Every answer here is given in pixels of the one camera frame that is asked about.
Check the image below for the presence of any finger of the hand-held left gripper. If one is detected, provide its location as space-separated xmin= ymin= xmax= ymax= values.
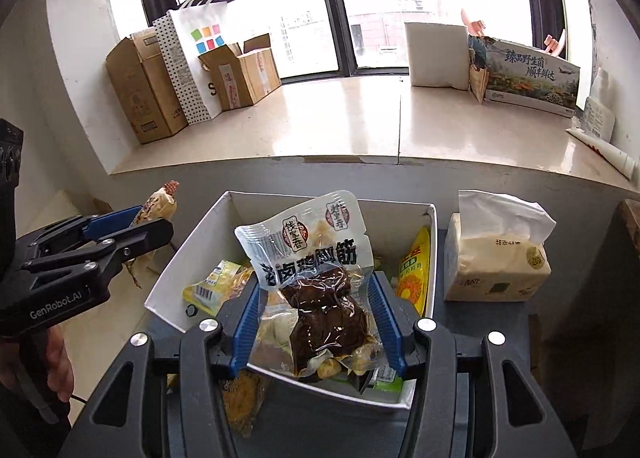
xmin=21 ymin=217 xmax=175 ymax=290
xmin=15 ymin=205 xmax=144 ymax=266

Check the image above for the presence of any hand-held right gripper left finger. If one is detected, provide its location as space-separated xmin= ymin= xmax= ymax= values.
xmin=72 ymin=282 xmax=269 ymax=458

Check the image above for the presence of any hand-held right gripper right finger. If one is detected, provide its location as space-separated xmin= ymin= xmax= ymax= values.
xmin=366 ymin=270 xmax=564 ymax=458

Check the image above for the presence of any cream pink snack packet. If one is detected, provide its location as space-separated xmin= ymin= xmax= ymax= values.
xmin=126 ymin=180 xmax=180 ymax=290

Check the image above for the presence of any yellow-green chip packet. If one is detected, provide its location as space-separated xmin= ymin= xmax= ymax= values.
xmin=181 ymin=260 xmax=252 ymax=317

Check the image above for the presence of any long green white-label packet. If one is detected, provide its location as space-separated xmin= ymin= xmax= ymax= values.
xmin=349 ymin=364 xmax=404 ymax=392

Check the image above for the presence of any white cardboard box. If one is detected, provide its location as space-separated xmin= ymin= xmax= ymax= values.
xmin=144 ymin=190 xmax=439 ymax=412

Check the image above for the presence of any white packet with brown food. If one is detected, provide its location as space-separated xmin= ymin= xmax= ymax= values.
xmin=234 ymin=189 xmax=382 ymax=380

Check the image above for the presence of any person's left hand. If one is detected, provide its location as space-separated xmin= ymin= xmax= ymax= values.
xmin=0 ymin=325 xmax=77 ymax=411

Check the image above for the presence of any cream leather sofa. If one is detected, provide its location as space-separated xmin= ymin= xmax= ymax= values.
xmin=25 ymin=188 xmax=171 ymax=401

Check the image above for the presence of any beige tissue box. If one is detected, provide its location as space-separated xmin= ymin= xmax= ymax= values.
xmin=443 ymin=189 xmax=558 ymax=303

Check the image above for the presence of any large brown cardboard box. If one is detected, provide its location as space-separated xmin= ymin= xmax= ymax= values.
xmin=104 ymin=27 xmax=190 ymax=145

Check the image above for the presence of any white dotted paper bag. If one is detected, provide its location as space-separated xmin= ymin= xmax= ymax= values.
xmin=152 ymin=0 xmax=237 ymax=127

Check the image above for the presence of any small open cardboard box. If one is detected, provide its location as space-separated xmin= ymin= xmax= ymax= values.
xmin=198 ymin=32 xmax=282 ymax=113

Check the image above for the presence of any white foam box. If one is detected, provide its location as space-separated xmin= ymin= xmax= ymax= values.
xmin=403 ymin=21 xmax=471 ymax=91

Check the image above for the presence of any white tube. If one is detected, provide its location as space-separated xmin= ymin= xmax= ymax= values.
xmin=565 ymin=127 xmax=637 ymax=181

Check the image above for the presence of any landscape printed box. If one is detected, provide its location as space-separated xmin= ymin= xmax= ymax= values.
xmin=468 ymin=34 xmax=582 ymax=118

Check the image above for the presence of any pink clip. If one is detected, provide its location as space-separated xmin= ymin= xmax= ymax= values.
xmin=543 ymin=29 xmax=567 ymax=57
xmin=459 ymin=7 xmax=487 ymax=40

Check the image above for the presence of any black window frame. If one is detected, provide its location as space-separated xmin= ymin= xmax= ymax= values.
xmin=129 ymin=0 xmax=597 ymax=82

